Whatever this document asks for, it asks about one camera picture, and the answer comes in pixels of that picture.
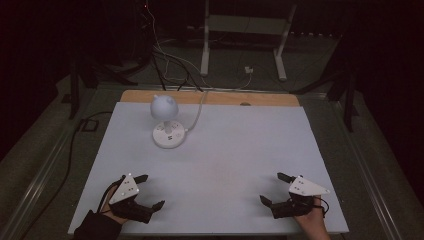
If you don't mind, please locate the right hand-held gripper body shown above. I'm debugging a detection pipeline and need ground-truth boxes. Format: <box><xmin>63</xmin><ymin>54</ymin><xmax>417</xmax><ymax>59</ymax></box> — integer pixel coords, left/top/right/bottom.
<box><xmin>270</xmin><ymin>175</ymin><xmax>331</xmax><ymax>220</ymax></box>

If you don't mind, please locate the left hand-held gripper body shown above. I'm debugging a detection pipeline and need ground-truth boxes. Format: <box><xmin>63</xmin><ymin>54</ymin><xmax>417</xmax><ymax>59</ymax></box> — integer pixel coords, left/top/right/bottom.
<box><xmin>107</xmin><ymin>173</ymin><xmax>155</xmax><ymax>225</ymax></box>

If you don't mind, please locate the person's left hand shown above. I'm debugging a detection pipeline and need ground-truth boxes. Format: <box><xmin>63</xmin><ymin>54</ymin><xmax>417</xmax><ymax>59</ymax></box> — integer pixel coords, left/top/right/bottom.
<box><xmin>100</xmin><ymin>185</ymin><xmax>130</xmax><ymax>225</ymax></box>

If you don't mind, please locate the person's right hand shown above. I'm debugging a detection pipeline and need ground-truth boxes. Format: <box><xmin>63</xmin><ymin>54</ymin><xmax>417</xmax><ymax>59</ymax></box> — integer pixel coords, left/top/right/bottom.
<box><xmin>293</xmin><ymin>195</ymin><xmax>327</xmax><ymax>232</ymax></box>

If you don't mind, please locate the white table mat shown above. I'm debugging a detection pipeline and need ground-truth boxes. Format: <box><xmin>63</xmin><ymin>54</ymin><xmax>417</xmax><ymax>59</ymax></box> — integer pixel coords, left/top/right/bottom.
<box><xmin>67</xmin><ymin>101</ymin><xmax>350</xmax><ymax>236</ymax></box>

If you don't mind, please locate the white desk lamp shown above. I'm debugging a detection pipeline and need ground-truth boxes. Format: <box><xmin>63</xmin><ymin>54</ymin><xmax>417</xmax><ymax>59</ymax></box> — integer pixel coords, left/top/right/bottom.
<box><xmin>149</xmin><ymin>94</ymin><xmax>188</xmax><ymax>150</ymax></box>

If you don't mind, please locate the black tripod stand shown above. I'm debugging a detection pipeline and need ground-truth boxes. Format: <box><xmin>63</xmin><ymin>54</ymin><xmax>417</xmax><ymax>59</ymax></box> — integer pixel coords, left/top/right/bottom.
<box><xmin>289</xmin><ymin>33</ymin><xmax>360</xmax><ymax>134</ymax></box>
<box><xmin>61</xmin><ymin>49</ymin><xmax>140</xmax><ymax>121</ymax></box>

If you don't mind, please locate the white metal stand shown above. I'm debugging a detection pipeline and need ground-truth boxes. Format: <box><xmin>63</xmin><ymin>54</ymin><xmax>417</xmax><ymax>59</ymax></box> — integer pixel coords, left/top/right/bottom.
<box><xmin>199</xmin><ymin>0</ymin><xmax>298</xmax><ymax>82</ymax></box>

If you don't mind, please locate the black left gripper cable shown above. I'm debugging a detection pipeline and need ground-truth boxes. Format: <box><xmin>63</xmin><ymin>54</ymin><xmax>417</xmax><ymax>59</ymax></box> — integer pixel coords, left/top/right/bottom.
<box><xmin>97</xmin><ymin>178</ymin><xmax>125</xmax><ymax>214</ymax></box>

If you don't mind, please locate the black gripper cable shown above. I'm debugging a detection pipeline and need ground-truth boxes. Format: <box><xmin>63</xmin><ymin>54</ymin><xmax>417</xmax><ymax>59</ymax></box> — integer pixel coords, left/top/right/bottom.
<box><xmin>97</xmin><ymin>178</ymin><xmax>125</xmax><ymax>214</ymax></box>
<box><xmin>319</xmin><ymin>198</ymin><xmax>330</xmax><ymax>219</ymax></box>

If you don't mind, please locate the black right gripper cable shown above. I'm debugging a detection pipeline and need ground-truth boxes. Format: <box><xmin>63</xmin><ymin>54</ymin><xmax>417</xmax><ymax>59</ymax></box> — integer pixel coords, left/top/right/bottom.
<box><xmin>319</xmin><ymin>198</ymin><xmax>330</xmax><ymax>219</ymax></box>

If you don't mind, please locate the long black floor cable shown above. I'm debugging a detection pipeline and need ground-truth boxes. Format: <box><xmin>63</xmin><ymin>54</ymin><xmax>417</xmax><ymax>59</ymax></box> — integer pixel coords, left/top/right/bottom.
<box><xmin>19</xmin><ymin>110</ymin><xmax>114</xmax><ymax>240</ymax></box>

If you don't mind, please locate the metal floor rail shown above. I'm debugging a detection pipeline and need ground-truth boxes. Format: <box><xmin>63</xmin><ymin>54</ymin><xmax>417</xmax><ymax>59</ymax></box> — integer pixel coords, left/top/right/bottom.
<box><xmin>0</xmin><ymin>123</ymin><xmax>80</xmax><ymax>240</ymax></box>
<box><xmin>333</xmin><ymin>98</ymin><xmax>406</xmax><ymax>240</ymax></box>

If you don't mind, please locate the black square floor bracket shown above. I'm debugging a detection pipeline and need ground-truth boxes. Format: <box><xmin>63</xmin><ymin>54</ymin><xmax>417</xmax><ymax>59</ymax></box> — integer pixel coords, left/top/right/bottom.
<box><xmin>79</xmin><ymin>118</ymin><xmax>100</xmax><ymax>133</ymax></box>

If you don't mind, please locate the white lamp cable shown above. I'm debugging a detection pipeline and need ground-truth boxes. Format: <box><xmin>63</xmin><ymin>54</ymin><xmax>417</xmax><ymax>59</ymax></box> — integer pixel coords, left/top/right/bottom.
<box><xmin>184</xmin><ymin>73</ymin><xmax>252</xmax><ymax>133</ymax></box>

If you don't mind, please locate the bundle of black floor cables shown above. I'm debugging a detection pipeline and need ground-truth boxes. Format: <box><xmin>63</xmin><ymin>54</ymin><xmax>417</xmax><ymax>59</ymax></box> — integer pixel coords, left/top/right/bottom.
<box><xmin>150</xmin><ymin>46</ymin><xmax>204</xmax><ymax>93</ymax></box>

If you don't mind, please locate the thin white floor cable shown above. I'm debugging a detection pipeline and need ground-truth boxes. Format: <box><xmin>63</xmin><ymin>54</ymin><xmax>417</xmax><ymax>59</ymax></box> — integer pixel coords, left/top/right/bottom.
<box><xmin>145</xmin><ymin>0</ymin><xmax>205</xmax><ymax>86</ymax></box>

